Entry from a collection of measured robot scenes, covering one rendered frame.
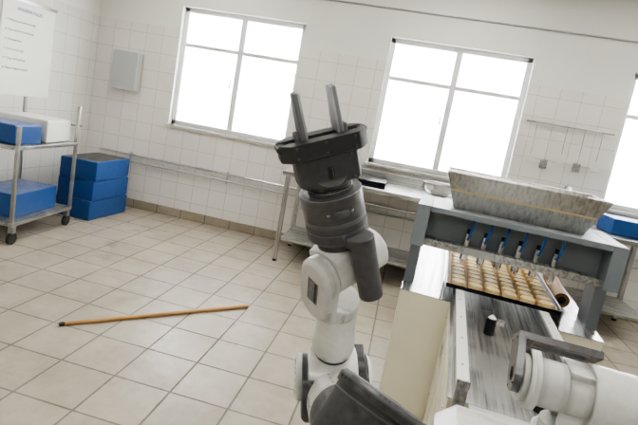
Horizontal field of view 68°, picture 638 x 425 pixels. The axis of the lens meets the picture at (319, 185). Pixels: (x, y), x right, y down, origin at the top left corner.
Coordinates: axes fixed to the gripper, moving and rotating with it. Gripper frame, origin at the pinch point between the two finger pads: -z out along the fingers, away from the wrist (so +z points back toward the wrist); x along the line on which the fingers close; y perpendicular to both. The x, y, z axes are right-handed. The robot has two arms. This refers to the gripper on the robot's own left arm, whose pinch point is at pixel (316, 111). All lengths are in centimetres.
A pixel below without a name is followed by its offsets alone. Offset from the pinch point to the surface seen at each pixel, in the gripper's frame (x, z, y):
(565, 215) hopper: 98, 72, -71
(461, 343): 36, 79, -35
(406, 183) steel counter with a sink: 157, 174, -367
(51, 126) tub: -150, 45, -385
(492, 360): 46, 90, -37
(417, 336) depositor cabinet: 41, 112, -81
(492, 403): 33, 82, -18
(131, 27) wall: -80, -23, -536
